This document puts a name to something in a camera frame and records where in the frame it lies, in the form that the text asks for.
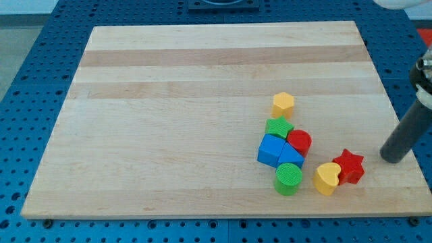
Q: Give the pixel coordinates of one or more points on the wooden board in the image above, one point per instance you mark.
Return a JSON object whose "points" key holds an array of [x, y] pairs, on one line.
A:
{"points": [[164, 122]]}

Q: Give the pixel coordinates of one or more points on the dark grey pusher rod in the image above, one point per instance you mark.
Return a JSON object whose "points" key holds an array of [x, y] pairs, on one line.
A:
{"points": [[412, 126]]}

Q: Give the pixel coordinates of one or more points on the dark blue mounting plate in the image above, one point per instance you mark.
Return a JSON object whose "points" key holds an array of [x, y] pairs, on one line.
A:
{"points": [[222, 4]]}

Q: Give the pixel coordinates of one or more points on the blue triangle block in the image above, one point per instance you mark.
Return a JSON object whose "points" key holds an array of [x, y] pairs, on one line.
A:
{"points": [[290, 155]]}

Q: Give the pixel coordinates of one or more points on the yellow hexagon block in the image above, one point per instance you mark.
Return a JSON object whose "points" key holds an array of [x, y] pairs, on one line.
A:
{"points": [[283, 105]]}

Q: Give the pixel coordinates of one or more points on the green cylinder block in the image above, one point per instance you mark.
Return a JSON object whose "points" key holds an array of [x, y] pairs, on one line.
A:
{"points": [[288, 178]]}

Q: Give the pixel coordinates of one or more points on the robot arm end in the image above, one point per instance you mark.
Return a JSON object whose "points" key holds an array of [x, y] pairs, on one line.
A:
{"points": [[420, 78]]}

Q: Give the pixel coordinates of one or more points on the red star block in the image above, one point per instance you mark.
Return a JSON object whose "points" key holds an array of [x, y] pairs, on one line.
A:
{"points": [[351, 167]]}

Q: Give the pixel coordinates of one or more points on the blue cube block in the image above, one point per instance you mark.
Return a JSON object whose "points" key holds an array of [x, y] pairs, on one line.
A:
{"points": [[270, 150]]}

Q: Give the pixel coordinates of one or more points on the yellow heart block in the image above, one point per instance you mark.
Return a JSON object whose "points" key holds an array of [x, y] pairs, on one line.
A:
{"points": [[326, 178]]}

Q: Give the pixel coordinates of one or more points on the red half-round block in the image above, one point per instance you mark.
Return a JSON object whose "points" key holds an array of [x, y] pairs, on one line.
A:
{"points": [[300, 140]]}

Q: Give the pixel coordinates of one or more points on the green star block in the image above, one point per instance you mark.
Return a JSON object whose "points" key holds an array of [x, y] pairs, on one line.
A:
{"points": [[278, 127]]}

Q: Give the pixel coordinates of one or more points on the blue perforated table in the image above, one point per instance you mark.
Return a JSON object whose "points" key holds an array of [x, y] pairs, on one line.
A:
{"points": [[33, 101]]}

